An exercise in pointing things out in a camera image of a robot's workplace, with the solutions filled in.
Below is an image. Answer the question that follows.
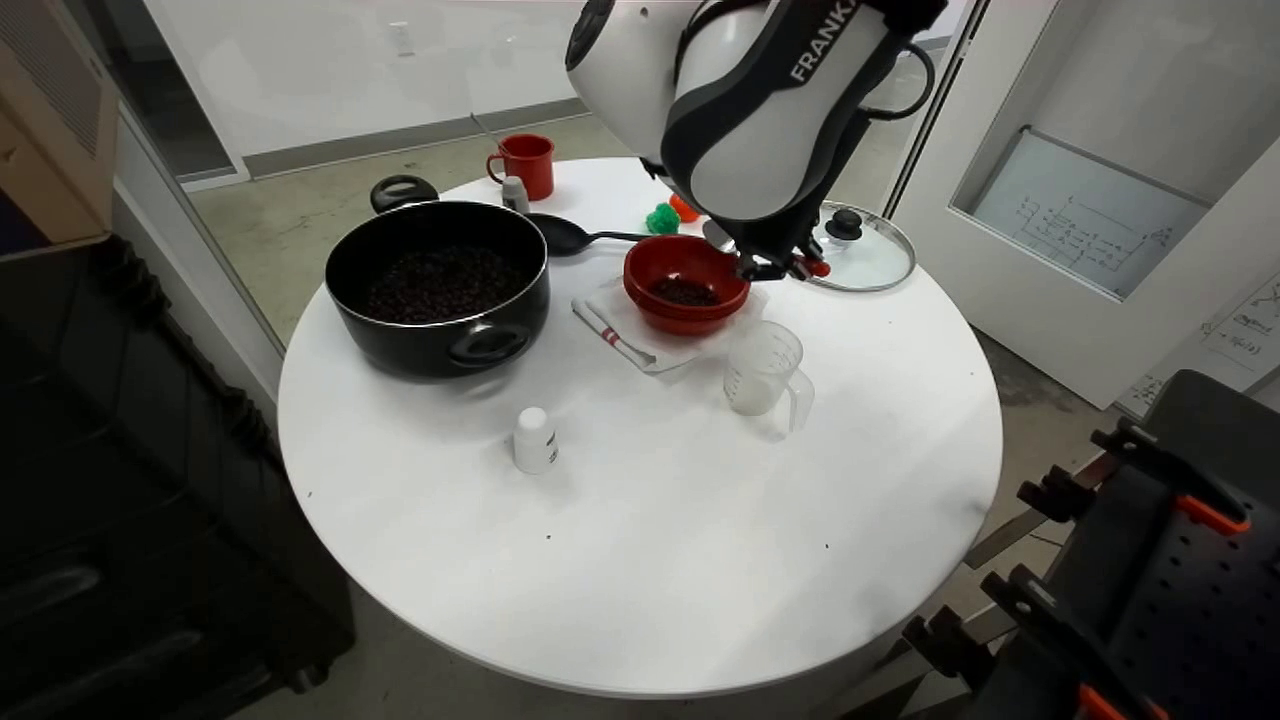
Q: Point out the white napkin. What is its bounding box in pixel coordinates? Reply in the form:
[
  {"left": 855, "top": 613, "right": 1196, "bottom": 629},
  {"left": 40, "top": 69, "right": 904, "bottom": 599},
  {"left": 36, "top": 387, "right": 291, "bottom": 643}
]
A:
[{"left": 569, "top": 274, "right": 774, "bottom": 382}]

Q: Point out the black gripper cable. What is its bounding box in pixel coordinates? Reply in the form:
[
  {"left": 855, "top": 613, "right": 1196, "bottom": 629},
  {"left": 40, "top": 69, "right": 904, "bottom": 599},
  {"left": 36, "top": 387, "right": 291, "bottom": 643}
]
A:
[{"left": 855, "top": 37, "right": 942, "bottom": 124}]

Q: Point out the black perforated mounting table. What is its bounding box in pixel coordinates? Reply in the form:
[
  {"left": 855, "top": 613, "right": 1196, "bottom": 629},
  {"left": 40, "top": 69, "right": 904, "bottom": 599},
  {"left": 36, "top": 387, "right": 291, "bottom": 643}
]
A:
[{"left": 933, "top": 370, "right": 1280, "bottom": 720}]

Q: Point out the white pill bottle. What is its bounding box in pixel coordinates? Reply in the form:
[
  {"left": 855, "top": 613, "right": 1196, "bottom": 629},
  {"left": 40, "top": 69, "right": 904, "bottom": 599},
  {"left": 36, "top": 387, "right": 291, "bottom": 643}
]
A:
[{"left": 509, "top": 406, "right": 565, "bottom": 479}]

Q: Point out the clear plastic measuring jug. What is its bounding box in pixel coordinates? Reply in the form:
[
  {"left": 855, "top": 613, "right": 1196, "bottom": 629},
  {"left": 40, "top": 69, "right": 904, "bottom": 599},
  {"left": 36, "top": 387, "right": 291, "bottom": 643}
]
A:
[{"left": 721, "top": 317, "right": 817, "bottom": 432}]

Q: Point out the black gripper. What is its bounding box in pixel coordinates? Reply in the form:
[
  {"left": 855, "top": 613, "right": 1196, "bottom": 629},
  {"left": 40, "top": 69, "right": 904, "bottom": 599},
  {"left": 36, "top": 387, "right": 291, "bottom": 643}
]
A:
[{"left": 718, "top": 207, "right": 832, "bottom": 284}]

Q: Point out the black clamp with orange handle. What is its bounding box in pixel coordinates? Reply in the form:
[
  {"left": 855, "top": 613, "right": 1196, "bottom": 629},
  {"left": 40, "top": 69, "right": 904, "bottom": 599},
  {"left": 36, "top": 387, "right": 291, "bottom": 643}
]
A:
[
  {"left": 904, "top": 564, "right": 1167, "bottom": 720},
  {"left": 1017, "top": 421, "right": 1257, "bottom": 541}
]

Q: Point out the red mug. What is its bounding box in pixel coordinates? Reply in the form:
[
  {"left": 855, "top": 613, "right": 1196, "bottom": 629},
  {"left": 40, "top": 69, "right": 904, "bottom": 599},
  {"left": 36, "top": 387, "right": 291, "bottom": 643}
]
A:
[{"left": 481, "top": 134, "right": 559, "bottom": 204}]

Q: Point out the glass pot lid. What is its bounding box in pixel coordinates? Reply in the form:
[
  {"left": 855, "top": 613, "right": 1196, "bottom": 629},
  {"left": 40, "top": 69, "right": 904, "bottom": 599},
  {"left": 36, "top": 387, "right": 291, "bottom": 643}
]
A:
[{"left": 805, "top": 199, "right": 920, "bottom": 297}]

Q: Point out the black cooking pot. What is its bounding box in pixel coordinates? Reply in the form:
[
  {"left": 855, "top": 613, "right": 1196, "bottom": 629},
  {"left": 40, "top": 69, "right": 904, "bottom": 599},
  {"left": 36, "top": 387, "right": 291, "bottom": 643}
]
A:
[{"left": 321, "top": 171, "right": 552, "bottom": 385}]

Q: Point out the red bowl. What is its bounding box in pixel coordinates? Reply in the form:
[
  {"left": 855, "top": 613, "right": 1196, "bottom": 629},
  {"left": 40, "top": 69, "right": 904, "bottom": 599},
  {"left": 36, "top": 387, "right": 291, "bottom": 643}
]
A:
[{"left": 619, "top": 231, "right": 757, "bottom": 341}]

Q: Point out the black ladle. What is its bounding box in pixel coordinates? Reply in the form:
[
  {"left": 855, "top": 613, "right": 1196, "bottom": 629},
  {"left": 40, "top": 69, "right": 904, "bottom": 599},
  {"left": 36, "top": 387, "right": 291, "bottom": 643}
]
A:
[{"left": 526, "top": 212, "right": 658, "bottom": 260}]

